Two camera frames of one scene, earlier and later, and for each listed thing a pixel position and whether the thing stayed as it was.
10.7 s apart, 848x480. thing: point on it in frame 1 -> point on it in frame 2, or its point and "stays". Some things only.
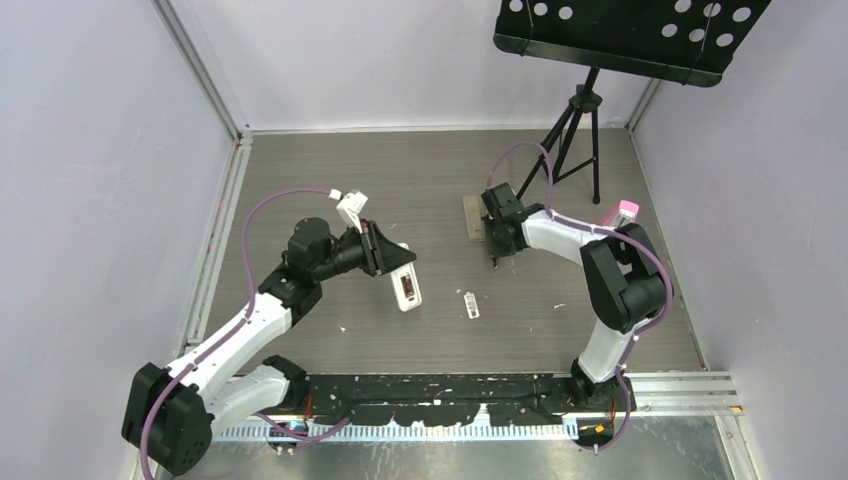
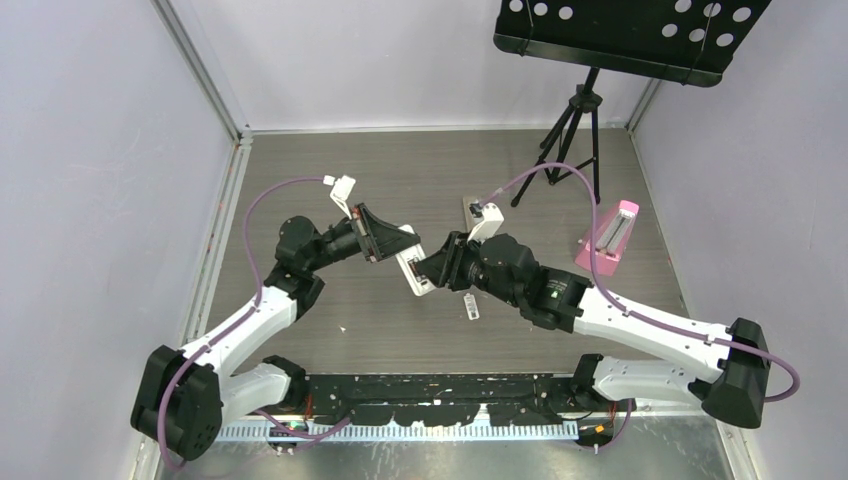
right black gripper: [494, 250] -> [446, 264]
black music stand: [691, 42] stays
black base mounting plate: [446, 399] stays
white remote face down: [406, 287] -> [408, 261]
